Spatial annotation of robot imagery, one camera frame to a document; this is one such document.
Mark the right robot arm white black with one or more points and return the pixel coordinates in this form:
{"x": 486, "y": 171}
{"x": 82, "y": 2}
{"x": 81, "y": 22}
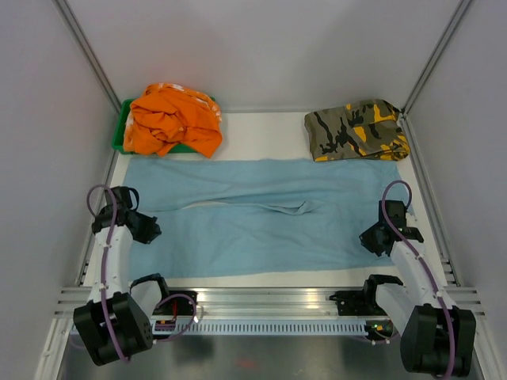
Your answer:
{"x": 437, "y": 337}

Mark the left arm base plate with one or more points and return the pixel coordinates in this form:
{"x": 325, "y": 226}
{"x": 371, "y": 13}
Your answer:
{"x": 178, "y": 305}

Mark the camouflage folded trousers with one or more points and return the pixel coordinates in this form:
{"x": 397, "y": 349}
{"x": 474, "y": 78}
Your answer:
{"x": 362, "y": 130}

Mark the slotted cable duct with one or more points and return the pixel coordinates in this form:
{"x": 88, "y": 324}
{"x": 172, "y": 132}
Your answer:
{"x": 217, "y": 327}

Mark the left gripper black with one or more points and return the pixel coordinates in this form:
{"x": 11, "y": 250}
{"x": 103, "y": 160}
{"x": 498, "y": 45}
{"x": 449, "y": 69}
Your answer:
{"x": 152, "y": 229}

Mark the right aluminium frame post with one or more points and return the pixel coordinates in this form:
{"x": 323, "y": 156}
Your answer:
{"x": 461, "y": 11}

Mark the aluminium frame post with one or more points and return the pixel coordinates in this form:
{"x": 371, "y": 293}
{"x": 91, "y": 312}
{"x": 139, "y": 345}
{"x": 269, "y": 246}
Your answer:
{"x": 71, "y": 21}
{"x": 461, "y": 11}

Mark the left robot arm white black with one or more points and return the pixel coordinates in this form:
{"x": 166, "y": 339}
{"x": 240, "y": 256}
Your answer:
{"x": 114, "y": 324}

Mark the left aluminium frame post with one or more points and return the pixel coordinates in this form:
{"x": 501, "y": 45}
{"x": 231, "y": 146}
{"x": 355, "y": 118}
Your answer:
{"x": 71, "y": 21}

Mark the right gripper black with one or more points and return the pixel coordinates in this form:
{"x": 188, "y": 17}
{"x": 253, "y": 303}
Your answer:
{"x": 367, "y": 241}

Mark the orange trousers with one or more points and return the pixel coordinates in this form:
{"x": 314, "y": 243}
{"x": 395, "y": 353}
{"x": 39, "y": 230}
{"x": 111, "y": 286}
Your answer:
{"x": 168, "y": 115}

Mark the green plastic bin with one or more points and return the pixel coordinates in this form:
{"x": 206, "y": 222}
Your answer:
{"x": 118, "y": 136}

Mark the light blue trousers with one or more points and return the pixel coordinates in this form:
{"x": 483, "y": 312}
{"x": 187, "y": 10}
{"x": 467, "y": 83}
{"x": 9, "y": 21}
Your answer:
{"x": 236, "y": 218}

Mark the aluminium front rail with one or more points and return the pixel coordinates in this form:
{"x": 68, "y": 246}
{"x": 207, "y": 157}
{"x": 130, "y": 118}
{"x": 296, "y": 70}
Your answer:
{"x": 264, "y": 302}

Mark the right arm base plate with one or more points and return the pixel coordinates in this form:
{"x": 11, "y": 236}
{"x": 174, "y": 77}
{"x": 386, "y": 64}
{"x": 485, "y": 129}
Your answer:
{"x": 356, "y": 304}

